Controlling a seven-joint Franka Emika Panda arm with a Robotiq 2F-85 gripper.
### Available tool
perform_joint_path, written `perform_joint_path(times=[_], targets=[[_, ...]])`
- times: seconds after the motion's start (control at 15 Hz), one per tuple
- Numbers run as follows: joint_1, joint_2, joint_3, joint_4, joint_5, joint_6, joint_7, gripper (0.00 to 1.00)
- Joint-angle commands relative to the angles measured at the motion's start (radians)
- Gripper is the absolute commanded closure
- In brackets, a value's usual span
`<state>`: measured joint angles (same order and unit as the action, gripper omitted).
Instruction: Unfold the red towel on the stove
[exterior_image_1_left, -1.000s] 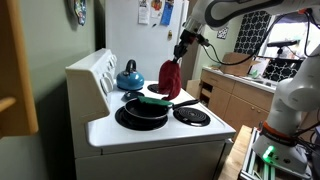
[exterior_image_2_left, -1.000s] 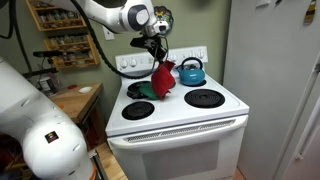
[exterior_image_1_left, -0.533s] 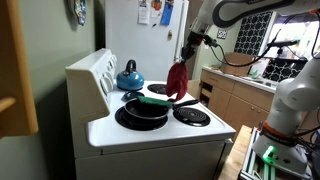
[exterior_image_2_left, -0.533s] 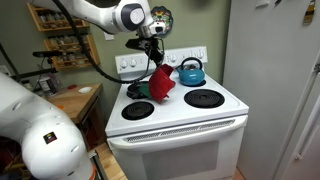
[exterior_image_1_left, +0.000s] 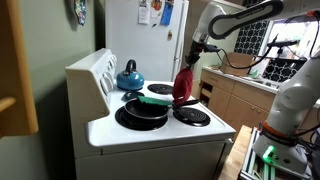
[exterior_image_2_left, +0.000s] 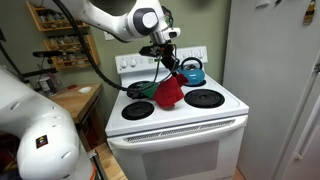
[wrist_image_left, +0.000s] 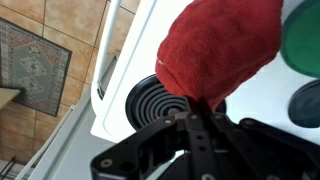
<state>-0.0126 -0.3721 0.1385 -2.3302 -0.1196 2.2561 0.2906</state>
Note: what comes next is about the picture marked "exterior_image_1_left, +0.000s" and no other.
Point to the small green item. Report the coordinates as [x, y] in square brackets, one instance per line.
[254, 74]

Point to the white paper note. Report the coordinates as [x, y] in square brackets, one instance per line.
[143, 13]

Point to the cardboard box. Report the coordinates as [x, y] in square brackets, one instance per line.
[233, 58]

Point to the red towel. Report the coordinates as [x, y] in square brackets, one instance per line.
[182, 85]

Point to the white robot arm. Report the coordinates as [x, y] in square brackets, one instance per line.
[293, 96]

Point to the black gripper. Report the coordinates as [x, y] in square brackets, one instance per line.
[195, 51]

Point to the blue kettle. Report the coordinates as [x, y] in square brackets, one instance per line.
[130, 80]

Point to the black stereo camera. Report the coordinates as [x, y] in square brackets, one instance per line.
[286, 43]

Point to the white refrigerator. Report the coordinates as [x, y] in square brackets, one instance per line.
[133, 50]

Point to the white electric stove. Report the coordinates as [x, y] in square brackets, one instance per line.
[150, 160]

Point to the gold fridge magnet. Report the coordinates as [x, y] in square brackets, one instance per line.
[170, 35]

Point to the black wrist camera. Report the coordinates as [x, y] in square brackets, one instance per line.
[210, 48]

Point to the dark blue spoon rest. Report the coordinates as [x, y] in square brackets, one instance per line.
[131, 96]

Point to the blue paper sheet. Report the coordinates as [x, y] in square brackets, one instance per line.
[166, 15]

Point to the wooden spice rack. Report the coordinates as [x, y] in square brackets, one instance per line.
[23, 66]

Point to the wooden kitchen cabinets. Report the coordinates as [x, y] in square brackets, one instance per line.
[243, 103]

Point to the white stove knob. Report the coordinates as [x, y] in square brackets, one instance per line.
[106, 85]
[111, 76]

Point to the green round pot holder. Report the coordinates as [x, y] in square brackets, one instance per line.
[155, 101]

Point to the colourful picture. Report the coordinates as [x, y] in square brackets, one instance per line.
[156, 5]

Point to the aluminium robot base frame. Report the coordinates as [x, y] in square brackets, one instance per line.
[253, 166]

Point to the black frying pan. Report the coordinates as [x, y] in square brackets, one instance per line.
[140, 126]
[146, 111]

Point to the wooden robot platform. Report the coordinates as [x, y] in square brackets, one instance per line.
[236, 156]

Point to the colourful decorative wall plate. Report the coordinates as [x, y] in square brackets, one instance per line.
[80, 11]

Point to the black coil stove burner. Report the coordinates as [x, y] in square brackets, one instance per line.
[191, 116]
[160, 89]

